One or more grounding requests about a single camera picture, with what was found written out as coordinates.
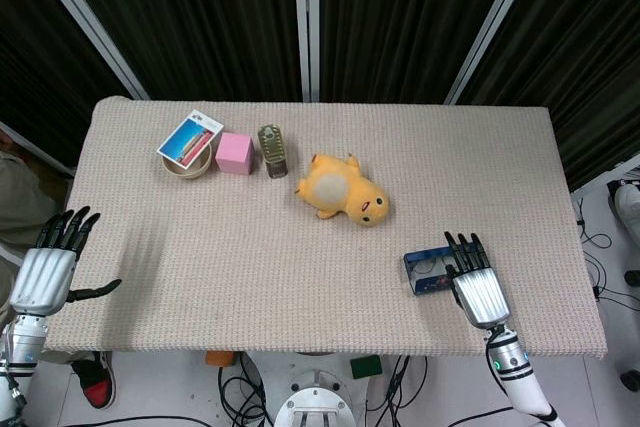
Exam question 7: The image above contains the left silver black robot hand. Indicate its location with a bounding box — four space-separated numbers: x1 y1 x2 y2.
8 205 123 318

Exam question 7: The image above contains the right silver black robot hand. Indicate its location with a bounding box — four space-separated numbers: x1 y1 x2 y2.
443 231 512 332

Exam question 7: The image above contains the blue rectangular box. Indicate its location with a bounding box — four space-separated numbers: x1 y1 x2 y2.
403 247 459 295

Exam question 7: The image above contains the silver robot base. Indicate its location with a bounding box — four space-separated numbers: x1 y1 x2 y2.
273 369 369 427

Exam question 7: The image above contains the colourful card box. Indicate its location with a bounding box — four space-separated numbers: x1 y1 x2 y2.
157 111 224 168

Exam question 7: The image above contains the person in khaki clothes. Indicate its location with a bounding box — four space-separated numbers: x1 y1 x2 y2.
0 129 69 298

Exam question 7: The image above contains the red black sneaker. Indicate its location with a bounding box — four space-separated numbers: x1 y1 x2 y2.
69 349 117 410

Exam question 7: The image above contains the green button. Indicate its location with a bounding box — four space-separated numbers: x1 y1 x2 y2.
350 355 384 381

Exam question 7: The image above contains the yellow plush chick toy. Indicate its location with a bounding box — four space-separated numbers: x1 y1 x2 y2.
294 152 391 227

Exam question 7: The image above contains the white robot part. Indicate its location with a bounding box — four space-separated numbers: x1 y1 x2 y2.
607 178 640 238

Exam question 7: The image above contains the beige woven table cloth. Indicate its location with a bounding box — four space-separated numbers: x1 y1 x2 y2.
42 95 609 360

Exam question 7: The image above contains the beige round bowl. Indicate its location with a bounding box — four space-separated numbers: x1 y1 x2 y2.
160 145 214 181

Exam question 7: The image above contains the orange button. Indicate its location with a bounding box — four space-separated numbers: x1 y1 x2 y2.
205 350 236 368

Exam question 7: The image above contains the pink cube block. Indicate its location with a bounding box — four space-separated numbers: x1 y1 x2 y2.
215 131 253 176

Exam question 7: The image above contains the black floor cable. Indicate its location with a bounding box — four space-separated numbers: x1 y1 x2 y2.
574 199 640 313

